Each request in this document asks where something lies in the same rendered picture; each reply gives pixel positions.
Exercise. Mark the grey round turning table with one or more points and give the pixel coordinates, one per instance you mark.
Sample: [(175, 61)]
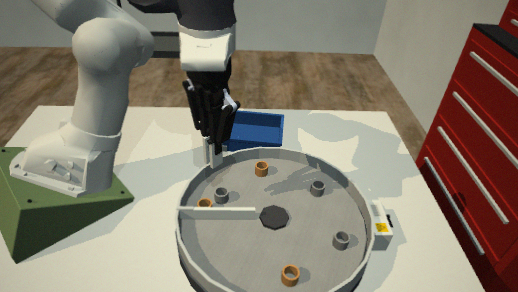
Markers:
[(273, 221)]

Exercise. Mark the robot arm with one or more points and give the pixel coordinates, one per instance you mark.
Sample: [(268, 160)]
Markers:
[(107, 48)]

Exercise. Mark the grey metal bushing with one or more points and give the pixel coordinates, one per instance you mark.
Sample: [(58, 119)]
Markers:
[(317, 188), (221, 191), (338, 244)]

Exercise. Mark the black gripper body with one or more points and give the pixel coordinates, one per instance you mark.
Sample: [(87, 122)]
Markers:
[(215, 82)]

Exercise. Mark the blue plastic crate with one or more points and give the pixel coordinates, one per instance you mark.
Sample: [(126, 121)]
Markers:
[(255, 129)]

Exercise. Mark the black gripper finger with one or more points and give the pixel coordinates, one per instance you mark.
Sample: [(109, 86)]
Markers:
[(200, 108), (221, 121)]

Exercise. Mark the bronze bushing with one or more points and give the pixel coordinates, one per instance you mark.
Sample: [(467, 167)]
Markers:
[(290, 282), (261, 168), (204, 202)]

